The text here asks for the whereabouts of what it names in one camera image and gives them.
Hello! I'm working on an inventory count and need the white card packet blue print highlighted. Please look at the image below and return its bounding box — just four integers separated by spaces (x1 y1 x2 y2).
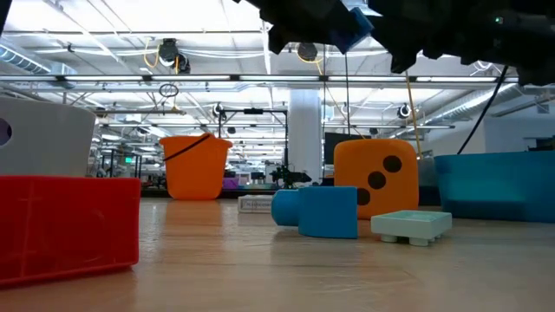
237 194 275 214

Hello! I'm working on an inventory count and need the orange soft die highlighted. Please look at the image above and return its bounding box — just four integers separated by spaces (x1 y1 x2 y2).
333 138 421 221

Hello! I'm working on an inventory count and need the yellow hanging cable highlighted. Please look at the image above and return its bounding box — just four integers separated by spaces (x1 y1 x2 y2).
404 71 423 147

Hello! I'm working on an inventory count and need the black monitor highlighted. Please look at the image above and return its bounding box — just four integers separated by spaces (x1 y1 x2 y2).
323 132 369 166

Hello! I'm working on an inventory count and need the orange plastic bucket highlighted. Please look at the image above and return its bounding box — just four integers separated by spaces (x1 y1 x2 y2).
159 133 234 201

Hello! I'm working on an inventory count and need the light grey plastic bin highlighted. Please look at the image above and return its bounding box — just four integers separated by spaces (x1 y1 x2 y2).
0 98 97 178

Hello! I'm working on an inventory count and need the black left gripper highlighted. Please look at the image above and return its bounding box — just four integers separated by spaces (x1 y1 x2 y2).
232 0 353 55

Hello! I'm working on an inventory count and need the small dark blue block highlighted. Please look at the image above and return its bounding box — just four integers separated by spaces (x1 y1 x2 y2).
328 6 375 56

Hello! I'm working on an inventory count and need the red toy brick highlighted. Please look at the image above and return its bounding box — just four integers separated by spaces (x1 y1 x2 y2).
0 174 142 289

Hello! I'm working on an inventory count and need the white building pillar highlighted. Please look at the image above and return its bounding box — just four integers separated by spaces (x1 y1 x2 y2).
288 88 324 183

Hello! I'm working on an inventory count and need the black background rig frame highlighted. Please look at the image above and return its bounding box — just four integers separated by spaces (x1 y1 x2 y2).
218 107 291 185

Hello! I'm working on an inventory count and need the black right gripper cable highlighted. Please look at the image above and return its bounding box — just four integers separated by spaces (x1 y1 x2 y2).
455 64 509 156

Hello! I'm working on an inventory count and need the pale cyan flat brick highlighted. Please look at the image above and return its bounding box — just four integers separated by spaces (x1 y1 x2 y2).
370 210 454 248

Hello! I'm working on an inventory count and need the blue block with cylinder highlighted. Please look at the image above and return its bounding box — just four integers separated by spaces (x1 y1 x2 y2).
271 185 359 240

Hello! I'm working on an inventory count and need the black background camera device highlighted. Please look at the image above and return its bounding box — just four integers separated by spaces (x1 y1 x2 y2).
268 166 313 186

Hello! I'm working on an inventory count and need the teal plastic bin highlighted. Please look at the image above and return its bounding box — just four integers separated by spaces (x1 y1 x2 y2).
433 150 555 224

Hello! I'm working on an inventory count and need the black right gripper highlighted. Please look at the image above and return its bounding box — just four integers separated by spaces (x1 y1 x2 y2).
368 0 555 88

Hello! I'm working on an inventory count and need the purple soft die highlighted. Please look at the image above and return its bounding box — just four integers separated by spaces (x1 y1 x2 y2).
0 117 13 147

